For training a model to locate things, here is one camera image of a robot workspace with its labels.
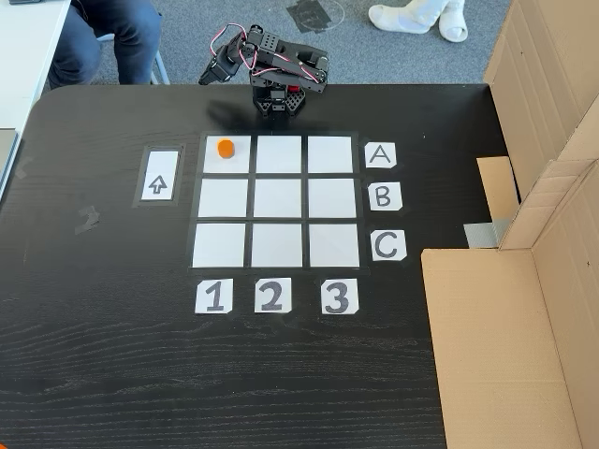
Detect white nine-square grid sheet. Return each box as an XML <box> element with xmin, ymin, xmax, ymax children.
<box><xmin>186</xmin><ymin>132</ymin><xmax>373</xmax><ymax>272</ymax></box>

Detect grey chair leg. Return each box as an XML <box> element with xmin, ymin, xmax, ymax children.
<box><xmin>149</xmin><ymin>49</ymin><xmax>172</xmax><ymax>86</ymax></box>

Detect white arrow paper sheet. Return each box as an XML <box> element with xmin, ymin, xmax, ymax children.
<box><xmin>139</xmin><ymin>149</ymin><xmax>181</xmax><ymax>203</ymax></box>

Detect seated person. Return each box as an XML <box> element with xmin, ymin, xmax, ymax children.
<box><xmin>46</xmin><ymin>0</ymin><xmax>164</xmax><ymax>89</ymax></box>

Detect paper label letter A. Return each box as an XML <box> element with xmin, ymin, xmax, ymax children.
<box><xmin>364</xmin><ymin>142</ymin><xmax>398</xmax><ymax>168</ymax></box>

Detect white desk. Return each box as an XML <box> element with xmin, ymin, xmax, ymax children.
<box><xmin>0</xmin><ymin>0</ymin><xmax>72</xmax><ymax>197</ymax></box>

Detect clear tape scraps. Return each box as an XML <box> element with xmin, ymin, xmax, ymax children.
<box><xmin>74</xmin><ymin>205</ymin><xmax>102</xmax><ymax>236</ymax></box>

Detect paper label letter B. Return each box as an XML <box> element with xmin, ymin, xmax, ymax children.
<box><xmin>368</xmin><ymin>181</ymin><xmax>403</xmax><ymax>211</ymax></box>

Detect paper label number 1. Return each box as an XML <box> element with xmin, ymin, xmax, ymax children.
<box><xmin>195</xmin><ymin>279</ymin><xmax>234</xmax><ymax>314</ymax></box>

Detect paper label number 2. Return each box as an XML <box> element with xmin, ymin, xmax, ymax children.
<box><xmin>254</xmin><ymin>277</ymin><xmax>293</xmax><ymax>313</ymax></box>

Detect paper label letter C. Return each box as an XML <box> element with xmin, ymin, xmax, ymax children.
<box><xmin>371</xmin><ymin>229</ymin><xmax>407</xmax><ymax>263</ymax></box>

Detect paper label number 3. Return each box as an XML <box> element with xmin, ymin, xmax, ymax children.
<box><xmin>320</xmin><ymin>279</ymin><xmax>360</xmax><ymax>315</ymax></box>

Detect grey tape piece on table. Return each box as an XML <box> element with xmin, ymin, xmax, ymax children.
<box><xmin>462</xmin><ymin>218</ymin><xmax>510</xmax><ymax>250</ymax></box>

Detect brown cardboard panel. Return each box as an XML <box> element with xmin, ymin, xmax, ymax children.
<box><xmin>475</xmin><ymin>0</ymin><xmax>599</xmax><ymax>221</ymax></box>
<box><xmin>420</xmin><ymin>158</ymin><xmax>599</xmax><ymax>449</ymax></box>

